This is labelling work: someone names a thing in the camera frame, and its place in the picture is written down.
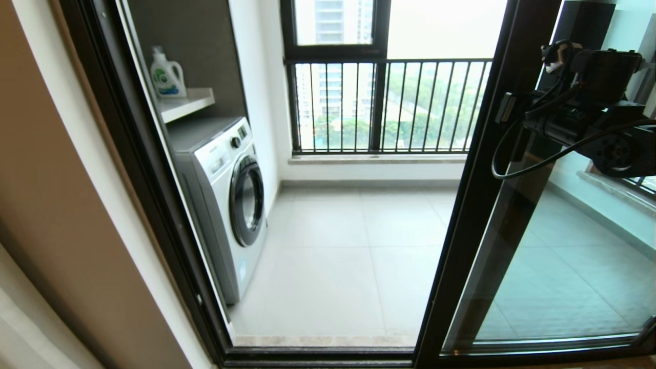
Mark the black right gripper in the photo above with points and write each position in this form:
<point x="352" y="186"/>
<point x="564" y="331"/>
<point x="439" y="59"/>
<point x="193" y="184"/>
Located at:
<point x="558" y="125"/>

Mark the dark framed sliding glass door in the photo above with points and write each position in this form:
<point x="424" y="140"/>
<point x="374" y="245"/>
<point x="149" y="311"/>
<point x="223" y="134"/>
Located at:
<point x="474" y="205"/>

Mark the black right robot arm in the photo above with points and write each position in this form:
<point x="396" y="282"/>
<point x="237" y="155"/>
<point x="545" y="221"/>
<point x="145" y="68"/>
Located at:
<point x="620" y="154"/>

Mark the black balcony railing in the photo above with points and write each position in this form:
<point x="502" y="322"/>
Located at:
<point x="435" y="61"/>

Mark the grey stone window sill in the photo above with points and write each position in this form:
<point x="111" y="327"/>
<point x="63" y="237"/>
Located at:
<point x="610" y="193"/>
<point x="379" y="159"/>

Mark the black window guard railing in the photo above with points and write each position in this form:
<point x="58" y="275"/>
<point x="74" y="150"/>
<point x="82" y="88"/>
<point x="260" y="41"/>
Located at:
<point x="646" y="184"/>

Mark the high-rise apartment building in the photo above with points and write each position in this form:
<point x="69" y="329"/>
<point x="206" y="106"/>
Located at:
<point x="330" y="20"/>

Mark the white front-load washing machine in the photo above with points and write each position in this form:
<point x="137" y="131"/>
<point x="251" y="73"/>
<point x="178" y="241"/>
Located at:
<point x="220" y="230"/>

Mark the white laundry detergent bottle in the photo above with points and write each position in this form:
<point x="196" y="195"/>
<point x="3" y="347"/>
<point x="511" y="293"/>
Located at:
<point x="168" y="79"/>

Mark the cream curtain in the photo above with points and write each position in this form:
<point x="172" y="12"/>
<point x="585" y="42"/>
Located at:
<point x="25" y="343"/>

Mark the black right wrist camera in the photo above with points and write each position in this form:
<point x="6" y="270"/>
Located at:
<point x="605" y="74"/>

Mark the black window frame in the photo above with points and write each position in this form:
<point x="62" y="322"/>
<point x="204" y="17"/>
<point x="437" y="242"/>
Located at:
<point x="333" y="53"/>

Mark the white wall shelf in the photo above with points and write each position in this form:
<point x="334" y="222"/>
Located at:
<point x="187" y="102"/>

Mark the dark sliding door frame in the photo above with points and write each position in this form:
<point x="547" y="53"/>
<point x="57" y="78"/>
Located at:
<point x="164" y="205"/>

